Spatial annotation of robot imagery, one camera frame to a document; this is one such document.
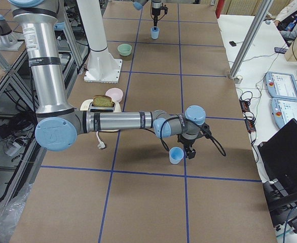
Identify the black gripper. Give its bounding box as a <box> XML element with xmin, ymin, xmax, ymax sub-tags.
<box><xmin>151</xmin><ymin>5</ymin><xmax>168</xmax><ymax>31</ymax></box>
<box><xmin>177</xmin><ymin>133</ymin><xmax>197</xmax><ymax>159</ymax></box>

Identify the blue cup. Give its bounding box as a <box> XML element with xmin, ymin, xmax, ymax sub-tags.
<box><xmin>169</xmin><ymin>147</ymin><xmax>184</xmax><ymax>165</ymax></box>
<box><xmin>151</xmin><ymin>27</ymin><xmax>160</xmax><ymax>39</ymax></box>

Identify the green bowl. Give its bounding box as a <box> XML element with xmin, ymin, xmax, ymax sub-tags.
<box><xmin>117</xmin><ymin>44</ymin><xmax>132</xmax><ymax>56</ymax></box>

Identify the orange black usb hub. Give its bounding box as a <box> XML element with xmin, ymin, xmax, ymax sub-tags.
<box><xmin>240</xmin><ymin>99</ymin><xmax>256</xmax><ymax>134</ymax></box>

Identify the small black device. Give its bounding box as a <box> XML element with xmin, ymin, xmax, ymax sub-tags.
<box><xmin>229</xmin><ymin>41</ymin><xmax>237</xmax><ymax>47</ymax></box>

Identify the pink bowl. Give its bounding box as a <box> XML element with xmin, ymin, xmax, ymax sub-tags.
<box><xmin>105</xmin><ymin>88</ymin><xmax>124</xmax><ymax>103</ymax></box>

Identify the white toaster plug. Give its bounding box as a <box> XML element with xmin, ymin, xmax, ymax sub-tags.
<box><xmin>96</xmin><ymin>132</ymin><xmax>106</xmax><ymax>150</ymax></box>

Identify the black laptop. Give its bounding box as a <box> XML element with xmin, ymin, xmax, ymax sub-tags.
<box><xmin>258</xmin><ymin>118</ymin><xmax>297</xmax><ymax>186</ymax></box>

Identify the toast slice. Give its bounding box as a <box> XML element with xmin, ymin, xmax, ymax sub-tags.
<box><xmin>93</xmin><ymin>95</ymin><xmax>114</xmax><ymax>107</ymax></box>

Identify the lower teach pendant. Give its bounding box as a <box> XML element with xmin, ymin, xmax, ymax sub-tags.
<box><xmin>271</xmin><ymin>98</ymin><xmax>297</xmax><ymax>129</ymax></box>

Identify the teach pendant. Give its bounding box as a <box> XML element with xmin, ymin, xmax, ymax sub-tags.
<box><xmin>271</xmin><ymin>98</ymin><xmax>297</xmax><ymax>129</ymax></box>
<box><xmin>264</xmin><ymin>71</ymin><xmax>297</xmax><ymax>100</ymax></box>

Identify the cream toaster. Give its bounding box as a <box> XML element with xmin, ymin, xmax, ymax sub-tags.
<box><xmin>77</xmin><ymin>99</ymin><xmax>121</xmax><ymax>134</ymax></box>

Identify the upper teach pendant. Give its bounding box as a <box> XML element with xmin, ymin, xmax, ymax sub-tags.
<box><xmin>264</xmin><ymin>71</ymin><xmax>297</xmax><ymax>100</ymax></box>

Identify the seated person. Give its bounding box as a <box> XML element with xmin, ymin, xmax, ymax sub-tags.
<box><xmin>274</xmin><ymin>0</ymin><xmax>297</xmax><ymax>41</ymax></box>

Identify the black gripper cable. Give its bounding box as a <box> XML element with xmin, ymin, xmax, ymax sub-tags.
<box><xmin>159</xmin><ymin>113</ymin><xmax>227</xmax><ymax>156</ymax></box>

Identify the white pedestal column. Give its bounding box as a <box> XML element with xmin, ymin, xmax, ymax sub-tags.
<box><xmin>77</xmin><ymin>0</ymin><xmax>123</xmax><ymax>84</ymax></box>

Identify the aluminium frame post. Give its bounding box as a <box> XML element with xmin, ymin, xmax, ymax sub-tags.
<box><xmin>229</xmin><ymin>0</ymin><xmax>273</xmax><ymax>84</ymax></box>

